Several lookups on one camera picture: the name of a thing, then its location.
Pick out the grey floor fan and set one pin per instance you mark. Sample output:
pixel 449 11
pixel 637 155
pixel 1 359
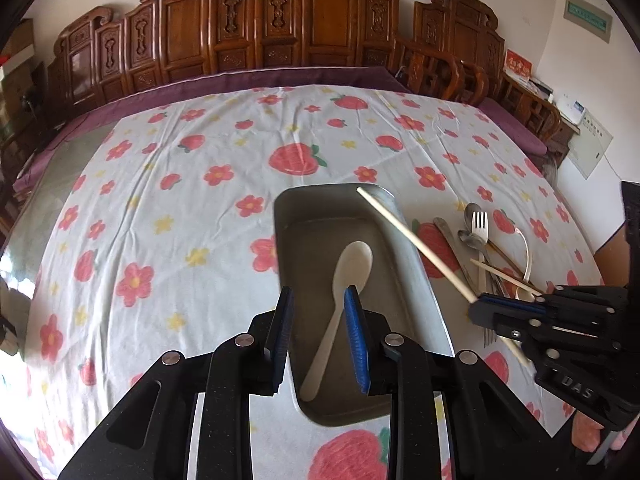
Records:
pixel 552 170

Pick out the white curved utensil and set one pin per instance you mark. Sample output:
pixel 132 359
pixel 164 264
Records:
pixel 527 255

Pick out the brown wooden chopstick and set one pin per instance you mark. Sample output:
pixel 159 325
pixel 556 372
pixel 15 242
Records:
pixel 507 259

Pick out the large metal spoon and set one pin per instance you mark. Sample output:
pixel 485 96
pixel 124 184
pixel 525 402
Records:
pixel 470 212

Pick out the small metal spoon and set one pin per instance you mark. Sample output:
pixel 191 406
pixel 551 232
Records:
pixel 467 240

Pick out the red box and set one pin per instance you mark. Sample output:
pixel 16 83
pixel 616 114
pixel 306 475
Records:
pixel 519 66

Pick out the wooden side table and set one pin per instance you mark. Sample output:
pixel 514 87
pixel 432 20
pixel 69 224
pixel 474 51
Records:
pixel 535 110

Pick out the floral strawberry print cloth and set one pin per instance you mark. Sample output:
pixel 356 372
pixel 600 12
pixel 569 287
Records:
pixel 200 240

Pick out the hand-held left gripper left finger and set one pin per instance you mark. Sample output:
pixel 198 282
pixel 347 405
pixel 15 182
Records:
pixel 282 332

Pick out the grey framed wall panel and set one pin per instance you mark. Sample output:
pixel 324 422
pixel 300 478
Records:
pixel 589 16

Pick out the metal fork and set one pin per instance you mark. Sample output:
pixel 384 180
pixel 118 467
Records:
pixel 450 240

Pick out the dark wooden cabinet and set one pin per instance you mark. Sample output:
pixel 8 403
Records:
pixel 20 135

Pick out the brown cardboard box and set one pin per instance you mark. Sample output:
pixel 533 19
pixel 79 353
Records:
pixel 611 260

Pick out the light wooden chopstick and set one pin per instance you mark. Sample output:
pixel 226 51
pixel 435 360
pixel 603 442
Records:
pixel 415 242
pixel 500 271

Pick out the stack of cardboard boxes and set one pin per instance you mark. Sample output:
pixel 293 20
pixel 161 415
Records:
pixel 20 42

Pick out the white plastic spoon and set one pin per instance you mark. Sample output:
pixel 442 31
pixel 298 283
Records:
pixel 355 260

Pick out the curved wooden armrest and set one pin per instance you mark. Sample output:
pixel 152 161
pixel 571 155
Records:
pixel 440 67

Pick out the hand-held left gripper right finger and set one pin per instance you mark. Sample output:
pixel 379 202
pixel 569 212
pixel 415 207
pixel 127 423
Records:
pixel 356 340

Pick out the long carved wooden bench back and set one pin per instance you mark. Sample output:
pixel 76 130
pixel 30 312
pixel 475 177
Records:
pixel 190 25

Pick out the white plastic fork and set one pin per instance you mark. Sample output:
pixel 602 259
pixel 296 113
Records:
pixel 480 230

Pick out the metal rectangular tray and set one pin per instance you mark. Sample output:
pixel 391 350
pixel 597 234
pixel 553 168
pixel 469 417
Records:
pixel 310 240

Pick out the carved wooden chair back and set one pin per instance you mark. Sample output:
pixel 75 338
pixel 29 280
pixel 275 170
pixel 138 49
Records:
pixel 470 35

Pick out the white box device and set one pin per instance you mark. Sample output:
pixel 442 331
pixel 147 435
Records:
pixel 570 109

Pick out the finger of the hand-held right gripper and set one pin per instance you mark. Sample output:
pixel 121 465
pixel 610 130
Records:
pixel 505 332
pixel 505 307

